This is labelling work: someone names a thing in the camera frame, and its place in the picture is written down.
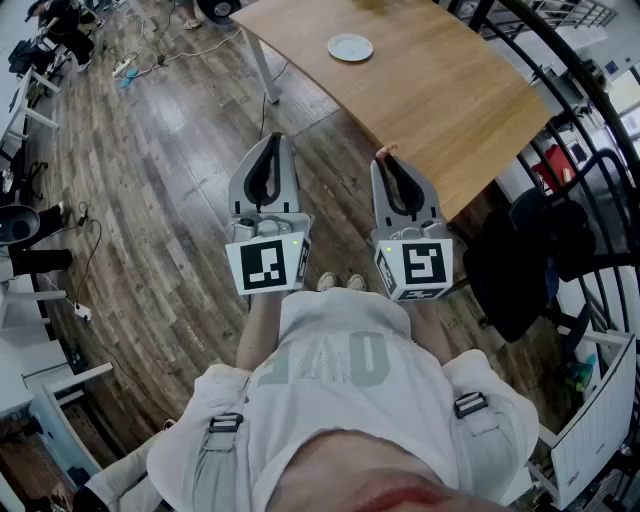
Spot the grey backpack strap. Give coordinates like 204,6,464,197
192,412,246,512
452,391,521,496

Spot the black office chair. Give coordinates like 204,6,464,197
462,187,599,344

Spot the white plate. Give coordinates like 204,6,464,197
327,33,375,64

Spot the green bottle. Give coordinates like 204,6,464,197
564,353,599,392

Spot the person's white shirt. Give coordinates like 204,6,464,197
146,287,541,512

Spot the person's right forearm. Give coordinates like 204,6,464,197
407,298,454,362

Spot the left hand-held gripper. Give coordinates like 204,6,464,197
224,132,313,297

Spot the white ribbed panel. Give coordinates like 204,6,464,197
549,333,639,509

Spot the person's left forearm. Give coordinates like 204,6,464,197
235,293,287,372

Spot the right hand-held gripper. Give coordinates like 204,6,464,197
369,156,455,303

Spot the white table leg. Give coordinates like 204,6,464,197
241,27,281,106

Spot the white cable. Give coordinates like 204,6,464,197
134,27,244,76

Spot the red box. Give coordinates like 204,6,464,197
531,144,574,194

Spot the black round chair seat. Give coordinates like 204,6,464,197
0,204,41,247

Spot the white desk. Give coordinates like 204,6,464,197
0,67,62,147
0,277,114,481

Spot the white power strip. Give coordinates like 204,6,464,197
111,53,139,78

